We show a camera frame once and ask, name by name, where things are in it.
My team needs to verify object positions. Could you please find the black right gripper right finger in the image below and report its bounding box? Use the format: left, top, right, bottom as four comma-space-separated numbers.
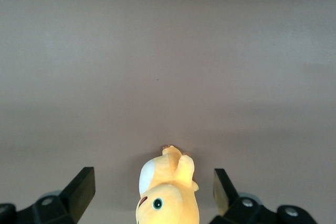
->
209, 168, 321, 224

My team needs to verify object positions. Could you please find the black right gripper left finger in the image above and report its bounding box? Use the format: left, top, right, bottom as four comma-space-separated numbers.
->
0, 166, 96, 224

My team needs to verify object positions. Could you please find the yellow plush toy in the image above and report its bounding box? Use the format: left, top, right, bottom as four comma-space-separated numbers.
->
135, 144, 200, 224

